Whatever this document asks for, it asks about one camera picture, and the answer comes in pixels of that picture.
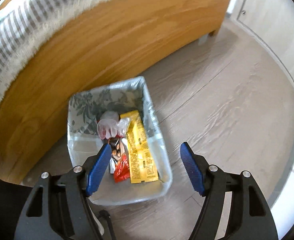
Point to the yellow snack bag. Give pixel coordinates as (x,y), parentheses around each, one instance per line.
(141,162)

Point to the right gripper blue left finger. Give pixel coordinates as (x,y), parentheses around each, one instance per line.
(57,206)

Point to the red snack wrapper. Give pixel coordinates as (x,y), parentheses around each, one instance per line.
(119,162)

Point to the lined trash bin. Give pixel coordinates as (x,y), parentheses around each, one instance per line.
(120,115)

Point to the wooden bed frame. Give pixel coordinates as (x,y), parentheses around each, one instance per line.
(113,41)

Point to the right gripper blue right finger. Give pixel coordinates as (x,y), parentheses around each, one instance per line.
(250,216)

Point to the clear plastic bag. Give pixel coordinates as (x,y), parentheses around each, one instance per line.
(110,125)

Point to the beige room door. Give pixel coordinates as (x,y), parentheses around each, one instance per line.
(272,22)

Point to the brown checkered blanket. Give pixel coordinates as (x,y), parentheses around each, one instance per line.
(25,28)

